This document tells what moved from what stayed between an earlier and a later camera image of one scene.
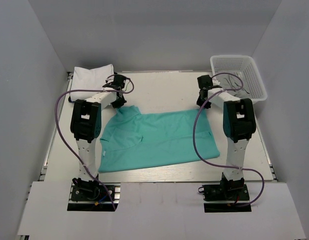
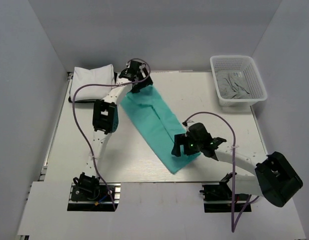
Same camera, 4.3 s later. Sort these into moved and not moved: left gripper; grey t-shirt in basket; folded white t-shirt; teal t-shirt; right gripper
Moved: right gripper; teal t-shirt; left gripper
Not moved: grey t-shirt in basket; folded white t-shirt
